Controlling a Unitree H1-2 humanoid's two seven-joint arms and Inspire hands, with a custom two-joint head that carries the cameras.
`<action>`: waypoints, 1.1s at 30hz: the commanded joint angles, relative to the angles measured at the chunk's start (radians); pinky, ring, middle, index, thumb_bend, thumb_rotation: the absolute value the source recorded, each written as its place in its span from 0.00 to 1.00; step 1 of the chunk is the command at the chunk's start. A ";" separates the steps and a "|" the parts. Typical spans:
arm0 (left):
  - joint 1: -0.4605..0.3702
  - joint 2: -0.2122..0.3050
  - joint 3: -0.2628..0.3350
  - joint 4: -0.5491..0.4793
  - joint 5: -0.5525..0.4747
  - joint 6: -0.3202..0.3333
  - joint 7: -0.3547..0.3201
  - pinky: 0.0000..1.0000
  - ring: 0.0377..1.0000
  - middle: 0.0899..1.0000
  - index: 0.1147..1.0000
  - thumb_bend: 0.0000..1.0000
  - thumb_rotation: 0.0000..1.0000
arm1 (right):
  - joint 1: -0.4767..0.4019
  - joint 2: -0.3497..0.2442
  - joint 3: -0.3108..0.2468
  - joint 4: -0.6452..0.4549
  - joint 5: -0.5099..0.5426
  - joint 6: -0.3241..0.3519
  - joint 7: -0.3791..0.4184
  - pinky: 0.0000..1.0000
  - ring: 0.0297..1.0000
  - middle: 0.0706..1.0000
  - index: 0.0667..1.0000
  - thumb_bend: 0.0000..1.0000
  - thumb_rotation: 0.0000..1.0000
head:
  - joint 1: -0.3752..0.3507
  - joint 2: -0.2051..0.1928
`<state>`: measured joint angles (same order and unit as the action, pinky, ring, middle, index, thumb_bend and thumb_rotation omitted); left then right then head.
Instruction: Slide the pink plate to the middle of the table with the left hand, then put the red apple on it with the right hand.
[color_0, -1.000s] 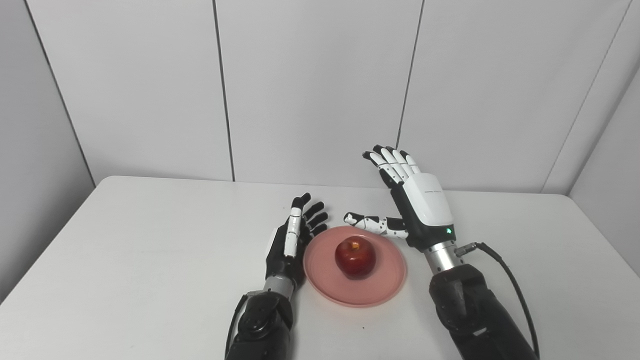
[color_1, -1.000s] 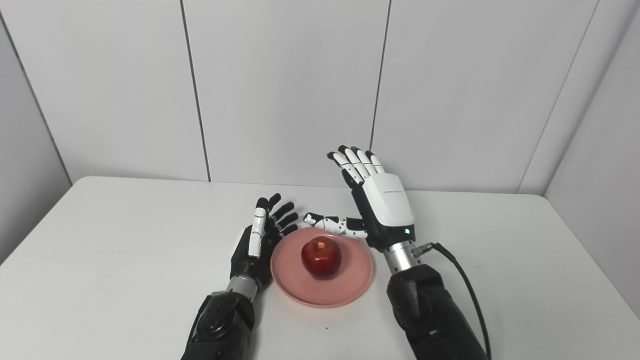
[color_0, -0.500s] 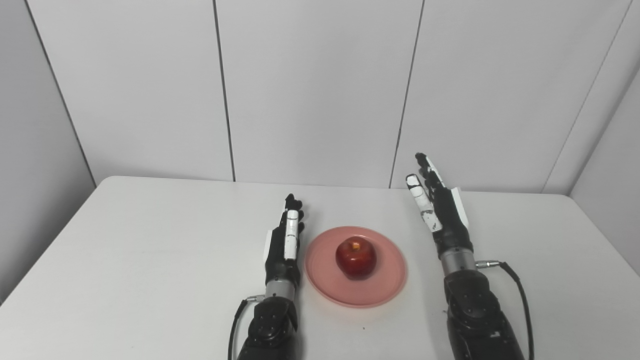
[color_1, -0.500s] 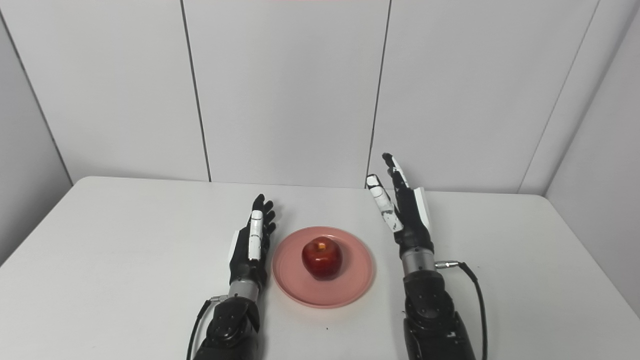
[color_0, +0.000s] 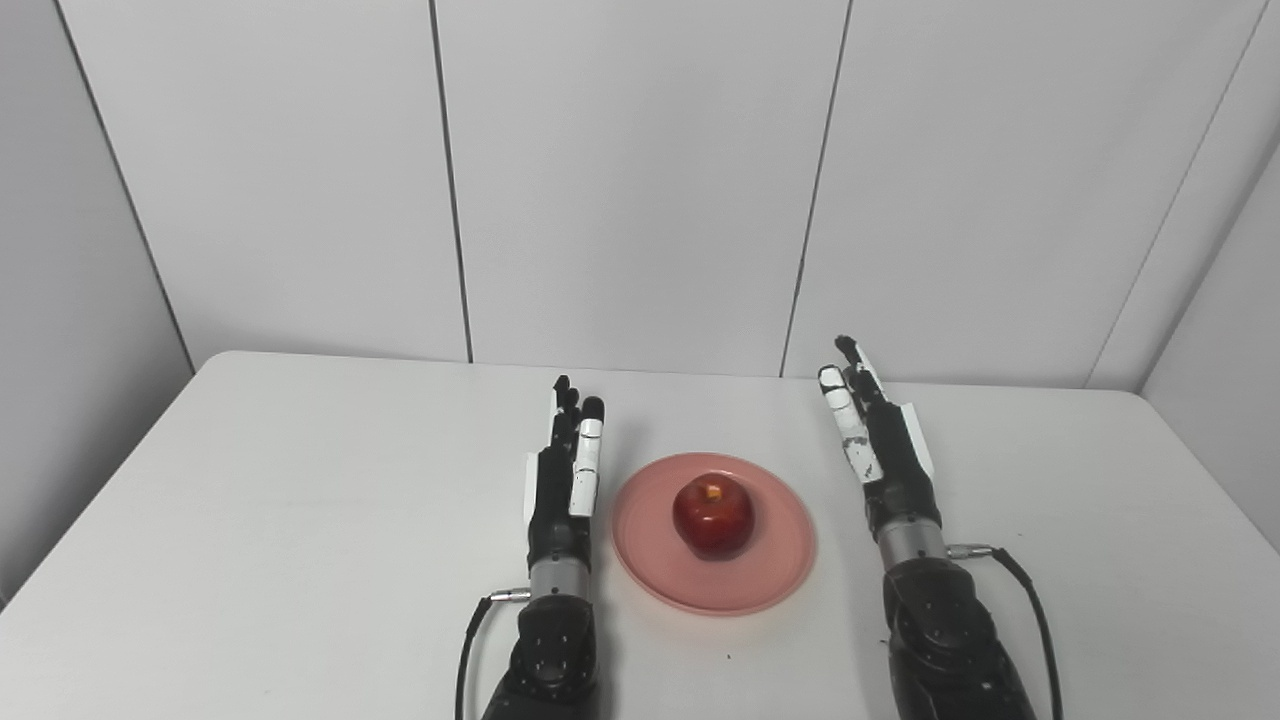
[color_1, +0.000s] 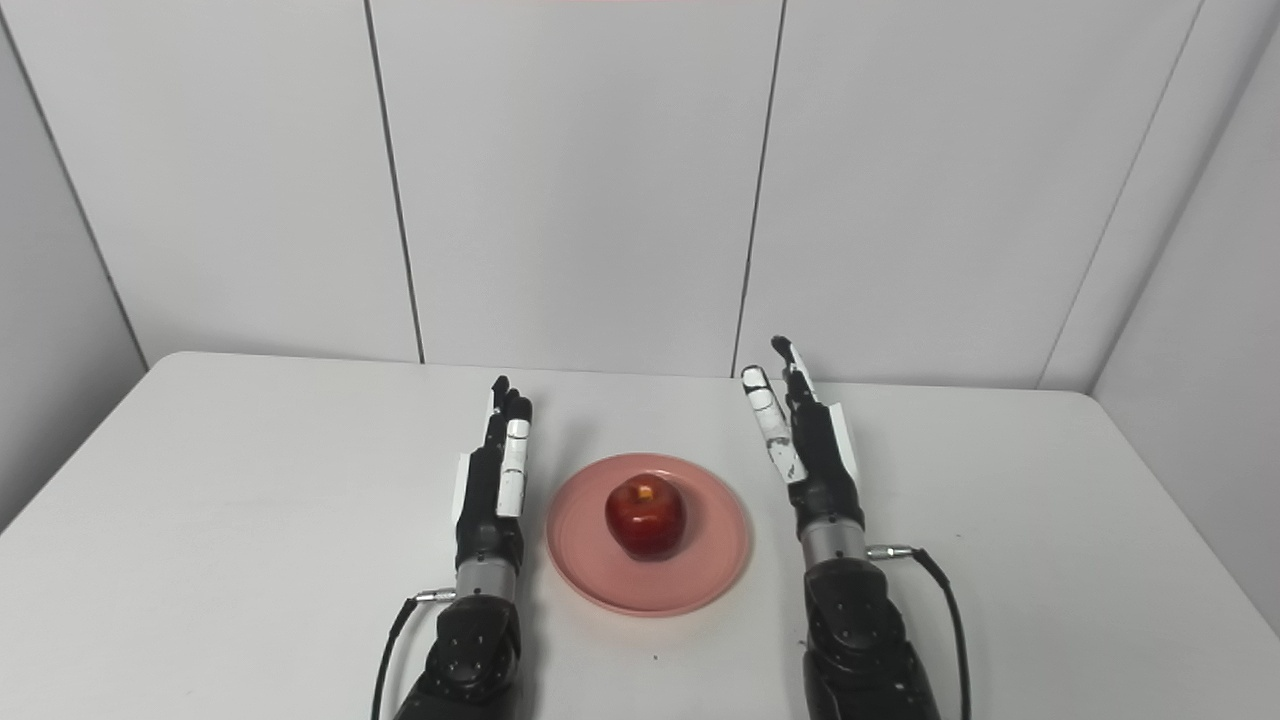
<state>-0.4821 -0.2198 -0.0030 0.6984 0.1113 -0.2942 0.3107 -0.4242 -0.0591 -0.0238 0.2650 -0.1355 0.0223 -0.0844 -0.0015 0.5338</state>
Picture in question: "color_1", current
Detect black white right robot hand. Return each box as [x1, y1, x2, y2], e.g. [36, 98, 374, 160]
[741, 335, 866, 536]

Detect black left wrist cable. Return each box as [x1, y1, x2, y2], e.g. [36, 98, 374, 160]
[371, 588, 458, 720]

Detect pink round plate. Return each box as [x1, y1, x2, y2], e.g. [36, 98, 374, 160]
[546, 453, 752, 616]

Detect red apple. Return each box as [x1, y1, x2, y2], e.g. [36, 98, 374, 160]
[605, 475, 688, 561]

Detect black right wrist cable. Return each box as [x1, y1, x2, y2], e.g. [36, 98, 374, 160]
[866, 544, 973, 720]

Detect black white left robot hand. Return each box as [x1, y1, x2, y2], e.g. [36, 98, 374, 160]
[452, 376, 534, 573]

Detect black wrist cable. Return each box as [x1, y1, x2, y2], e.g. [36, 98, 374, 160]
[866, 544, 973, 720]
[371, 588, 458, 720]

